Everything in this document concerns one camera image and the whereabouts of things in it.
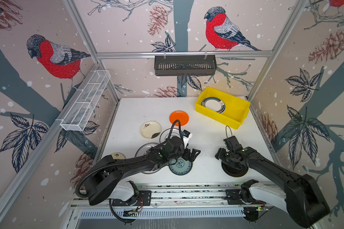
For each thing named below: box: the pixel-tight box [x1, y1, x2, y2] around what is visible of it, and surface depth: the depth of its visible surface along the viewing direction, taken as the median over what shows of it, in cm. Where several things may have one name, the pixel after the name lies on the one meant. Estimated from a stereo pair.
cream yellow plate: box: [110, 152, 127, 160], surface depth 91 cm
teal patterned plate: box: [168, 157, 194, 176], surface depth 85 cm
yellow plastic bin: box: [194, 86, 251, 130], surface depth 113 cm
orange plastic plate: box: [169, 110, 190, 126], surface depth 109 cm
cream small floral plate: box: [139, 120, 162, 139], surface depth 105 cm
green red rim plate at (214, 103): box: [201, 96, 226, 115], surface depth 117 cm
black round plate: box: [221, 160, 249, 178], surface depth 80 cm
